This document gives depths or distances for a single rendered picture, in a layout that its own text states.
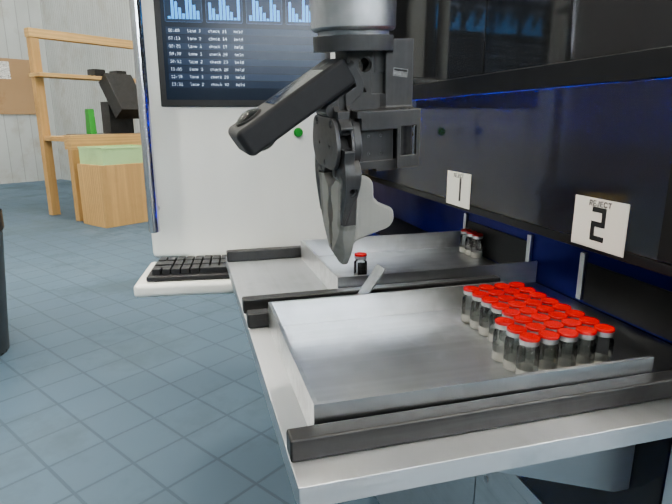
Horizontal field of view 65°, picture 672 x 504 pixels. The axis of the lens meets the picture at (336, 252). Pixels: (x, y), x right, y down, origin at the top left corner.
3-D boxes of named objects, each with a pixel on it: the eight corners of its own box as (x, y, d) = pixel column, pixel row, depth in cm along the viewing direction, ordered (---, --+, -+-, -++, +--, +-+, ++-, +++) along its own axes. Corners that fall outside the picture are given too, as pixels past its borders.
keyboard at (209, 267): (324, 258, 132) (324, 249, 131) (332, 274, 118) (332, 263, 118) (157, 265, 126) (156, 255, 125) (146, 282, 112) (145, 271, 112)
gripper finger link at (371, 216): (398, 266, 52) (400, 174, 49) (342, 275, 51) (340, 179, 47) (385, 256, 55) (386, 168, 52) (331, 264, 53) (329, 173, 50)
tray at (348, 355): (502, 304, 77) (504, 281, 76) (649, 389, 53) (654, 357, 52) (269, 327, 68) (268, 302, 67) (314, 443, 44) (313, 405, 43)
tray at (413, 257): (459, 246, 112) (460, 230, 111) (535, 281, 88) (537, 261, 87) (300, 257, 103) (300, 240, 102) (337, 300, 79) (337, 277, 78)
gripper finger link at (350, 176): (362, 229, 48) (361, 130, 45) (346, 231, 48) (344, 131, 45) (344, 215, 52) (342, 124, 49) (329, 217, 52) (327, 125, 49)
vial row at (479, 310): (472, 317, 71) (474, 284, 70) (560, 378, 54) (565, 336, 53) (457, 319, 71) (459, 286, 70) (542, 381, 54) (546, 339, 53)
